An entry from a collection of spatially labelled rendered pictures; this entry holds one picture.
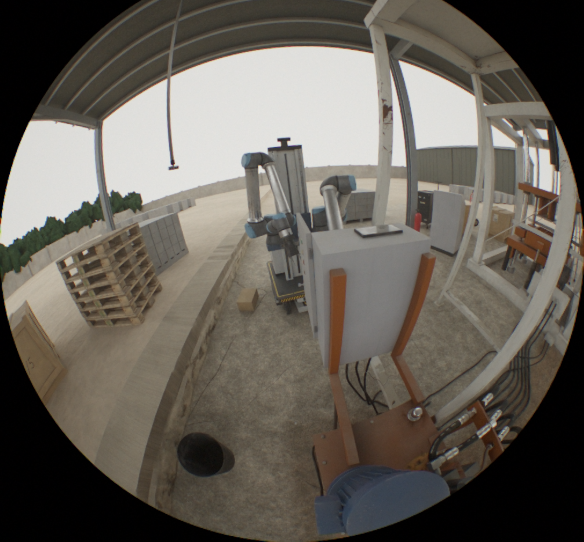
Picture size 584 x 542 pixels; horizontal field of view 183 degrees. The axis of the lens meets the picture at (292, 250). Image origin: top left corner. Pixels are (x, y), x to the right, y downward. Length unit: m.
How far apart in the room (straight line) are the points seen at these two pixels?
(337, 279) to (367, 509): 0.57
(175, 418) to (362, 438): 1.29
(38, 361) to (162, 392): 1.70
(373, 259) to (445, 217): 3.30
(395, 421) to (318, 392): 0.82
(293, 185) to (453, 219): 2.93
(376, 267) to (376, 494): 0.60
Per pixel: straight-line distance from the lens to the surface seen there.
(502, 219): 6.13
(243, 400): 1.65
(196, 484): 1.71
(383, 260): 0.59
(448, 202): 3.75
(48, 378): 2.79
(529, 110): 3.25
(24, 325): 2.61
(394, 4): 1.25
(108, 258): 2.10
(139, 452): 1.56
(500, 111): 3.39
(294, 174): 1.90
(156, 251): 3.43
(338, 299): 0.55
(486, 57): 1.89
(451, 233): 3.81
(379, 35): 1.30
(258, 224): 1.56
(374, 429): 0.89
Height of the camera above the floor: 1.47
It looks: 23 degrees down
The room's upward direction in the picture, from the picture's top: 7 degrees counter-clockwise
